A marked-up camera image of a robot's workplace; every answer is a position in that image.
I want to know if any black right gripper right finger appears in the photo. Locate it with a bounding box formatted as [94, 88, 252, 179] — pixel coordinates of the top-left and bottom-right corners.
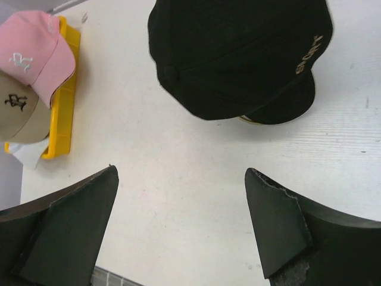
[245, 168, 380, 286]

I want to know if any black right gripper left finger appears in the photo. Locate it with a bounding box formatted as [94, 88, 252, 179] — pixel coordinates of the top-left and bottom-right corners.
[1, 166, 119, 285]

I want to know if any beige cap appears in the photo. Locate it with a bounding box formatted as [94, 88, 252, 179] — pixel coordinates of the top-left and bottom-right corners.
[0, 72, 51, 144]

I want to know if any black cap gold logo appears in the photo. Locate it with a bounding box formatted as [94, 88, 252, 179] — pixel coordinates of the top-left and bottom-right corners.
[148, 0, 333, 122]

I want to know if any pink cap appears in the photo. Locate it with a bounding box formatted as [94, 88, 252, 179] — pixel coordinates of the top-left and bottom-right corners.
[1, 10, 76, 108]

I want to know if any white cap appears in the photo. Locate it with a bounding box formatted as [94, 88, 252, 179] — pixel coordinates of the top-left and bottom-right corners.
[8, 137, 49, 170]

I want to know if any yellow plastic tray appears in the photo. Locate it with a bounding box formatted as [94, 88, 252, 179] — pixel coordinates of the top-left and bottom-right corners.
[4, 16, 81, 160]

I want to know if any aluminium rail frame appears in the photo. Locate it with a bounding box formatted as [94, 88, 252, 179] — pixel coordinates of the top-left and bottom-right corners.
[90, 266, 142, 286]

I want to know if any gold wire hat stand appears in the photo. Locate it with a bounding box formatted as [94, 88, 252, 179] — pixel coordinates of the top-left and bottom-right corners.
[238, 114, 295, 126]

